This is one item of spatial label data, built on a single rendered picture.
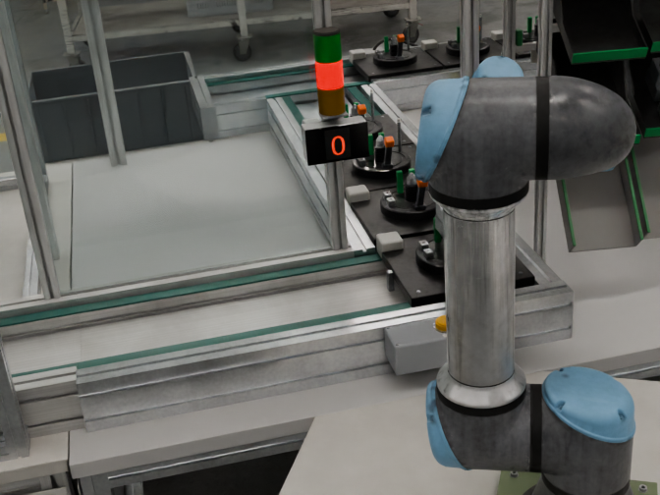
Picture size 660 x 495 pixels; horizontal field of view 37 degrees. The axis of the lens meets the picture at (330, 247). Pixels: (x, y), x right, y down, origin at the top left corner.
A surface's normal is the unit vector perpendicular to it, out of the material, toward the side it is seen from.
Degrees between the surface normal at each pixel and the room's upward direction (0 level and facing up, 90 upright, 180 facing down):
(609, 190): 45
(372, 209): 0
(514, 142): 86
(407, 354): 90
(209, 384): 90
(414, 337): 0
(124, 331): 0
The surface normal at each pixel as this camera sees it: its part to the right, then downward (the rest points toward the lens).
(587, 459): -0.17, 0.47
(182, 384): 0.22, 0.43
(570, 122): 0.06, 0.00
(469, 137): -0.18, 0.24
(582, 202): -0.01, -0.31
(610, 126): 0.59, 0.10
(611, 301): -0.07, -0.89
